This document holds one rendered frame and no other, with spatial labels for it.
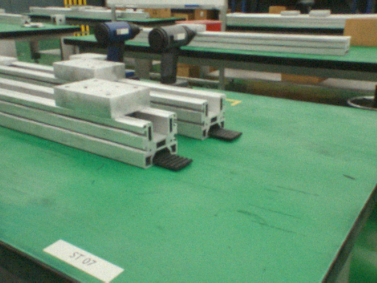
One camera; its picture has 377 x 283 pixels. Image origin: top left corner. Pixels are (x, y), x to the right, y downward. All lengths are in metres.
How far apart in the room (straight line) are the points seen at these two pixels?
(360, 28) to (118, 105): 2.07
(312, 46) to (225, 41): 0.50
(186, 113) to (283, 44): 1.47
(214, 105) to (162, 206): 0.38
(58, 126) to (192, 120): 0.29
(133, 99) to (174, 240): 0.34
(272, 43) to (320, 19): 1.84
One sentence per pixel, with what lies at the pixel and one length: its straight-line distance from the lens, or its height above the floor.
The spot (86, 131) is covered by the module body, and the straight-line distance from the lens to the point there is 0.82.
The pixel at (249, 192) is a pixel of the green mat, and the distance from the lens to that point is 0.66.
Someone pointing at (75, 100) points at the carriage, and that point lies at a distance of 0.81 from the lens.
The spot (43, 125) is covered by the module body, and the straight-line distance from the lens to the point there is 0.93.
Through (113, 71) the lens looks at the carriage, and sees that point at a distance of 1.09.
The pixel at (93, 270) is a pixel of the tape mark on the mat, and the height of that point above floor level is 0.78.
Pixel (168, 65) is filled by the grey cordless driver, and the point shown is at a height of 0.90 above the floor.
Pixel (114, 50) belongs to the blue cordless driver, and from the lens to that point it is 1.29.
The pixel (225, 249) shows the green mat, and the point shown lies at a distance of 0.52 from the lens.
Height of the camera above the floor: 1.08
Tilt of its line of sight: 20 degrees down
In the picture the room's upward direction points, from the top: straight up
